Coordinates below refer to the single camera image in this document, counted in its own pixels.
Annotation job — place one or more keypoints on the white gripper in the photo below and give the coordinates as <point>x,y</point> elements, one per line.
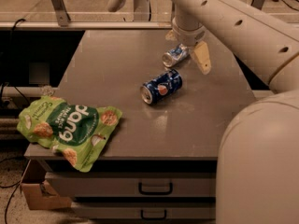
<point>191,34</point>

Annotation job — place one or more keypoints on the silver blue redbull can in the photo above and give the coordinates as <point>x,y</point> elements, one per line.
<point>175,55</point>

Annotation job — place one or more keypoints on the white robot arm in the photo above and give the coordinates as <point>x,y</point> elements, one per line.
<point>258,163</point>

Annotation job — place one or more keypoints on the blue pepsi can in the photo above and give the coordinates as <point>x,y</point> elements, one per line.
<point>161,87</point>

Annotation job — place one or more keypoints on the grey drawer cabinet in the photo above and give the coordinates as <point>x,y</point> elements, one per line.
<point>175,141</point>

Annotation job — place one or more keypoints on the green dang chips bag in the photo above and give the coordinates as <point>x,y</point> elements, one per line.
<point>78,132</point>

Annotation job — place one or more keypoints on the clear plastic water bottle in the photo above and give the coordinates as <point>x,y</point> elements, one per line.
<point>47,90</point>

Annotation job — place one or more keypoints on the brown cardboard box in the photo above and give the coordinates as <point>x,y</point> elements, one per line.
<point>38,192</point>

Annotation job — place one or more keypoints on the left metal railing bracket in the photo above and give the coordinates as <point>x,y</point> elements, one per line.
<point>62,16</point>

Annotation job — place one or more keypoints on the upper drawer black handle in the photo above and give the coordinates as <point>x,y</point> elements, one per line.
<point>155,190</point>

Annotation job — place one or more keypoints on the drawer black handle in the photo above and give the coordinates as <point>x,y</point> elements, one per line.
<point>155,190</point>
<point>153,214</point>

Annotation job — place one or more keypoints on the lower drawer black handle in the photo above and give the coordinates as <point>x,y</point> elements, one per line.
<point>153,214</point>

